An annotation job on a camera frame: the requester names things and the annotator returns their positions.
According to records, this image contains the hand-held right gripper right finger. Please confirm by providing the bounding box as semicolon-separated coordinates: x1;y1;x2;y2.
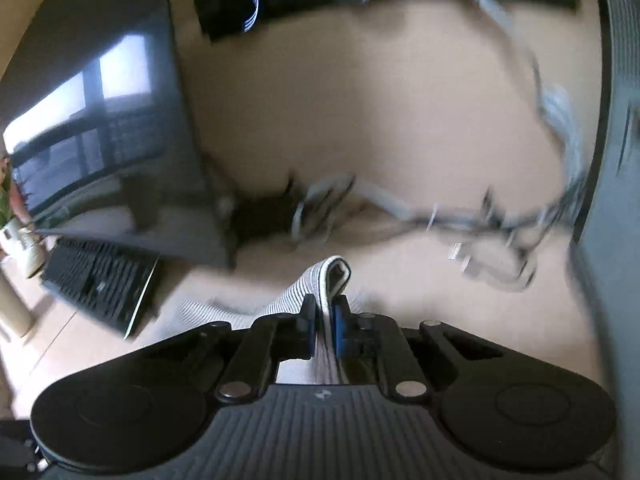
332;294;506;402

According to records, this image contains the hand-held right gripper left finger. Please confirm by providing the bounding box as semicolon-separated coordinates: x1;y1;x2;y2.
134;293;319;404

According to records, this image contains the black computer monitor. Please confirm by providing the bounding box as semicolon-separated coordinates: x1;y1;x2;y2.
0;0;238;270

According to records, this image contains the grey striped garment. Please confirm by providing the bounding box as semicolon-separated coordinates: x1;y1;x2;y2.
172;255;366;386

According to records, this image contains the potted plant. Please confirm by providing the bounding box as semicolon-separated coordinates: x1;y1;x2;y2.
0;156;38;256

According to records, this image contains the tangle of cables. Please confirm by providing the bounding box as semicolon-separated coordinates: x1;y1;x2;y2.
292;0;591;293

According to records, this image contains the black keyboard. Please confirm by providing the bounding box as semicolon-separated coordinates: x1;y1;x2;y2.
39;238;162;339

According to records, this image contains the dark grey monitor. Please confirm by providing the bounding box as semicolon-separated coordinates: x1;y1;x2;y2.
568;0;640;376

